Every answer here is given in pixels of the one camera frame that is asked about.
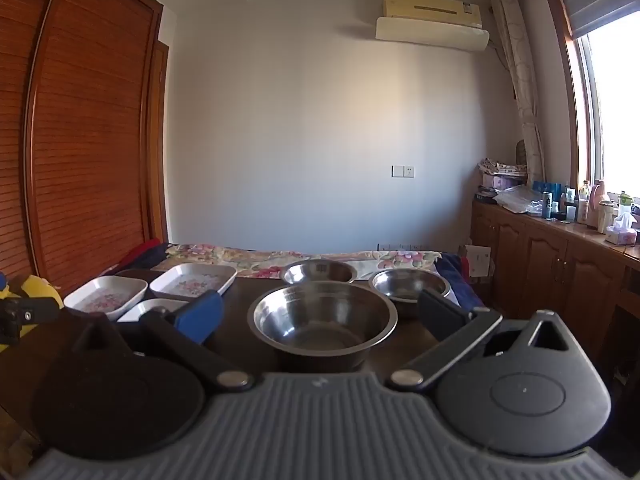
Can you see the white power strip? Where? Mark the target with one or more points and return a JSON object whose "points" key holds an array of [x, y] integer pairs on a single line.
{"points": [[402, 247]]}

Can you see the clear plastic bags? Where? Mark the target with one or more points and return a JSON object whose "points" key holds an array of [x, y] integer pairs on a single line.
{"points": [[517, 200]]}

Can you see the white paper bag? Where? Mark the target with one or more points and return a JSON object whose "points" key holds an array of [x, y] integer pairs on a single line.
{"points": [[478, 261]]}

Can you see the grey roller blind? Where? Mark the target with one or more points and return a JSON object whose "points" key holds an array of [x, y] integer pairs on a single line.
{"points": [[600, 0]]}

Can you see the row of toiletry bottles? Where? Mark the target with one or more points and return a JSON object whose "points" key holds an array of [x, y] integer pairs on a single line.
{"points": [[582, 205]]}

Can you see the red cloth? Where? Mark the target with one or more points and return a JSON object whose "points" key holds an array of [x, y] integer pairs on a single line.
{"points": [[145, 250]]}

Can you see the small stainless steel bowl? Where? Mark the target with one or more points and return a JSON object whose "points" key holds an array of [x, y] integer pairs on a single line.
{"points": [[407, 285], [317, 272]]}

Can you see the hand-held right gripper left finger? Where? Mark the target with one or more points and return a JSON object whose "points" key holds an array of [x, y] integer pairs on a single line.
{"points": [[200, 317]]}

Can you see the navy blue cloth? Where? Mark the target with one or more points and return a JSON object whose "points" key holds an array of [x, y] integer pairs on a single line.
{"points": [[145, 262], [457, 272]]}

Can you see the tissue box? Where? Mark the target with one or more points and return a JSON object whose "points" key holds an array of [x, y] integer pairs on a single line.
{"points": [[621, 232]]}

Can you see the yellow plush toy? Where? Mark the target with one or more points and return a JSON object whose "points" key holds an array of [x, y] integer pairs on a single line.
{"points": [[40, 287]]}

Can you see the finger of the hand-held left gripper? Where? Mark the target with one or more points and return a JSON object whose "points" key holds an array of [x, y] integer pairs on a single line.
{"points": [[37, 310]]}

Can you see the wooden louvered wardrobe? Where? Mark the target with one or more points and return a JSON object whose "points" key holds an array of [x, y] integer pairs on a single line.
{"points": [[90, 135]]}

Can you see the patterned beige curtain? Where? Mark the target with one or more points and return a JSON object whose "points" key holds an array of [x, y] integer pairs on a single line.
{"points": [[522, 85]]}

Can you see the wall air conditioner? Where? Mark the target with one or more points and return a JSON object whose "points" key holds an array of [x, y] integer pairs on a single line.
{"points": [[430, 22]]}

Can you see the pile of floral boxes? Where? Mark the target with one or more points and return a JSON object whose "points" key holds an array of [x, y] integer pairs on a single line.
{"points": [[500, 175]]}

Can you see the floral bed blanket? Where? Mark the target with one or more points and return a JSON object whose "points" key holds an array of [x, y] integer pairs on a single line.
{"points": [[225, 255]]}

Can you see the white floral rectangular plate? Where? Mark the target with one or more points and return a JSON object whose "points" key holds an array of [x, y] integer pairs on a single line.
{"points": [[136, 313], [100, 300], [192, 280]]}

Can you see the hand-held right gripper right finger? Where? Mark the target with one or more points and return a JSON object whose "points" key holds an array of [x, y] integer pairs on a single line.
{"points": [[439, 317]]}

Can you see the white wall switch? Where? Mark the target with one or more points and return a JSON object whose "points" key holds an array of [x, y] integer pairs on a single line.
{"points": [[403, 171]]}

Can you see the woven hand fan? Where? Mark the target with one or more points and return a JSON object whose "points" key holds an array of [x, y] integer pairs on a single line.
{"points": [[521, 152]]}

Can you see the wooden framed window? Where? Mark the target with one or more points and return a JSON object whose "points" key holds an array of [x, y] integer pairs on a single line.
{"points": [[615, 110]]}

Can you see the wooden low cabinet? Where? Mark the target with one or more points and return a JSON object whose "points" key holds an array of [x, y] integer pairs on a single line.
{"points": [[550, 270]]}

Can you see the large stainless steel bowl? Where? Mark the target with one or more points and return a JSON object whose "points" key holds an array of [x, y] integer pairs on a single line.
{"points": [[320, 320]]}

